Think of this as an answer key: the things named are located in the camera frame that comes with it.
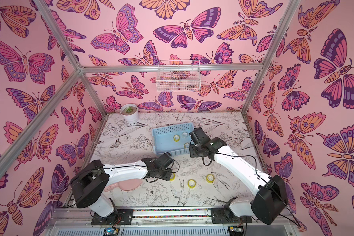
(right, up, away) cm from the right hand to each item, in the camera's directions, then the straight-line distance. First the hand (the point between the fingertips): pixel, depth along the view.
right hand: (191, 151), depth 80 cm
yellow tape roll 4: (0, -19, +4) cm, 20 cm away
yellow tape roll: (-9, +5, +23) cm, 25 cm away
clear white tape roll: (-3, +7, +26) cm, 27 cm away
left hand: (-12, -15, +7) cm, 20 cm away
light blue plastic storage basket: (-18, +3, +23) cm, 29 cm away
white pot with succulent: (-43, +24, +27) cm, 56 cm away
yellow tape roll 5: (+11, -17, +6) cm, 21 cm away
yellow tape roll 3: (-10, -14, +1) cm, 18 cm away
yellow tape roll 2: (-2, 0, +19) cm, 19 cm away
